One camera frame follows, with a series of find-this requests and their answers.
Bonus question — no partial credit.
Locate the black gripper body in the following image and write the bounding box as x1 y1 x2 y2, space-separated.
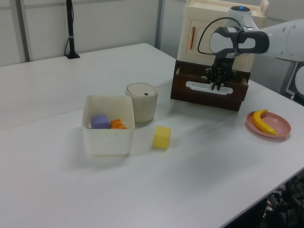
205 56 237 84

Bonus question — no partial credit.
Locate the wooden drawer with white handle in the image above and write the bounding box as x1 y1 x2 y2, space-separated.
171 65 249 103

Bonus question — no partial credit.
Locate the dark wood cabinet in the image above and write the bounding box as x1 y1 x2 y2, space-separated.
170 59 252 112

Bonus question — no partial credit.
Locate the cream plastic storage box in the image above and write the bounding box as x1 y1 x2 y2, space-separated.
177 0 269 73

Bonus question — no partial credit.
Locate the yellow toy banana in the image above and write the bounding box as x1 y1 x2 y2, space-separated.
252 109 277 136

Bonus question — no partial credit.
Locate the small beige lidded trash can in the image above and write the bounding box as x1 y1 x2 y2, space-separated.
125 82 159 124

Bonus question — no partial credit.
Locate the pink plate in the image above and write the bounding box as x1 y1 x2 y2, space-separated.
246 111 292 142

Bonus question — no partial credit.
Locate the yellow foam block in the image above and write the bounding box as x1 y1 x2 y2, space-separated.
152 126 172 151

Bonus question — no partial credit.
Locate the grey framed white device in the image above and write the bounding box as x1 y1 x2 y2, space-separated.
286 61 304 105

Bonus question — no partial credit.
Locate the orange toy piece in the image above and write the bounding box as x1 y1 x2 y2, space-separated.
109 118 128 130

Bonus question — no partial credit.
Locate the purple foam block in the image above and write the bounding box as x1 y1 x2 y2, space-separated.
91 114 110 130

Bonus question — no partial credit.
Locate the white square plastic bin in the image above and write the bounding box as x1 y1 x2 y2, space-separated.
82 95 136 158

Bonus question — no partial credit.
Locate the black chair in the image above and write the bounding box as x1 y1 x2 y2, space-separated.
261 171 304 228

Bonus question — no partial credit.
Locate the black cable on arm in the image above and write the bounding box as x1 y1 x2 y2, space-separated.
197 17 246 57

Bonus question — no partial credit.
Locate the orange storage box door handle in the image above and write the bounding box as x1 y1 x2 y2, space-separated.
189 26 196 50

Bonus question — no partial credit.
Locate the black camera stand pole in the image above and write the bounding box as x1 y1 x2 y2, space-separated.
64 0 81 59

